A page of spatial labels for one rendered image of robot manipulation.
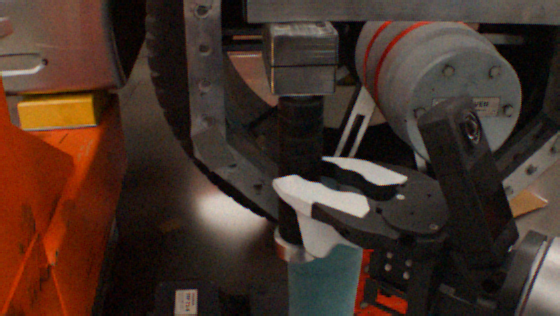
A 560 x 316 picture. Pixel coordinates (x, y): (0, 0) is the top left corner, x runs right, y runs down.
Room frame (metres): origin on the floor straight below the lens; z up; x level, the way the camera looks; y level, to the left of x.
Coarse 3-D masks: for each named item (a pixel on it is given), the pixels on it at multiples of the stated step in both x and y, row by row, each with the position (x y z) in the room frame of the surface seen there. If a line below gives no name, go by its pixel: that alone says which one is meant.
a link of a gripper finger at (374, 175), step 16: (336, 160) 0.41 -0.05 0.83; (352, 160) 0.41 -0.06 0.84; (336, 176) 0.40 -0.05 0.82; (352, 176) 0.39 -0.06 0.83; (368, 176) 0.38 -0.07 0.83; (384, 176) 0.38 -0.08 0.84; (400, 176) 0.38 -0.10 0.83; (352, 192) 0.40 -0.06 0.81; (368, 192) 0.37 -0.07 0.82; (384, 192) 0.37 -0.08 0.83
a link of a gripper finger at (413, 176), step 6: (372, 162) 0.40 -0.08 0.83; (378, 162) 0.40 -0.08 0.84; (390, 168) 0.39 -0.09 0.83; (396, 168) 0.39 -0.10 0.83; (402, 168) 0.39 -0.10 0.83; (402, 174) 0.38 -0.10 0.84; (408, 174) 0.38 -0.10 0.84; (414, 174) 0.38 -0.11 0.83; (420, 174) 0.38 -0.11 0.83; (408, 180) 0.37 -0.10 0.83; (414, 180) 0.37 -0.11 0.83; (420, 180) 0.37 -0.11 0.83; (426, 180) 0.37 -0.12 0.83; (432, 180) 0.37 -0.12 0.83; (402, 186) 0.37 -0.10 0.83
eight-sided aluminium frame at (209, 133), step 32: (192, 0) 0.59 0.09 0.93; (192, 32) 0.60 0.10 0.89; (192, 64) 0.59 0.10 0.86; (192, 96) 0.59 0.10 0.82; (192, 128) 0.59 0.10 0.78; (224, 128) 0.60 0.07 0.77; (544, 128) 0.68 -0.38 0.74; (224, 160) 0.60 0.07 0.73; (256, 160) 0.62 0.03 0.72; (512, 160) 0.68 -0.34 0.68; (544, 160) 0.65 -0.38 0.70; (256, 192) 0.60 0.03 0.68; (512, 192) 0.64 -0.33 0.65
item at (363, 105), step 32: (224, 32) 0.70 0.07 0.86; (256, 32) 0.71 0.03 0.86; (352, 32) 0.76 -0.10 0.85; (480, 32) 0.74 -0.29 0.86; (512, 32) 0.75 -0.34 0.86; (544, 32) 0.75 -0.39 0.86; (224, 64) 0.79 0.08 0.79; (352, 64) 0.76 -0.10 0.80; (512, 64) 0.81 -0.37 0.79; (544, 64) 0.73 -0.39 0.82; (224, 96) 0.68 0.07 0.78; (256, 96) 0.90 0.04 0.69; (352, 96) 0.74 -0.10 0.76; (256, 128) 0.71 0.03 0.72; (384, 128) 0.92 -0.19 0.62; (384, 160) 0.81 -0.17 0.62; (416, 160) 0.73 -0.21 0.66
